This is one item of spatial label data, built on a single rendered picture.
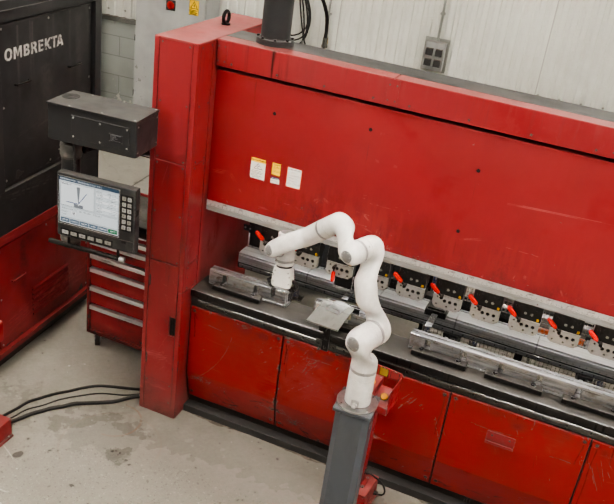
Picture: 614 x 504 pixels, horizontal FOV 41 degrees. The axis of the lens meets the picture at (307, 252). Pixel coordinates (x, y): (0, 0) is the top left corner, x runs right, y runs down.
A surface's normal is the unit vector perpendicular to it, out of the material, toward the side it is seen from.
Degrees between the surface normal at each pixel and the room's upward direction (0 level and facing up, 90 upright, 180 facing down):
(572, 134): 90
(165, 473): 0
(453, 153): 90
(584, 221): 90
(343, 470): 90
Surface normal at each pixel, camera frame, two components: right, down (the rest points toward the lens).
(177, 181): -0.38, 0.37
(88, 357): 0.12, -0.89
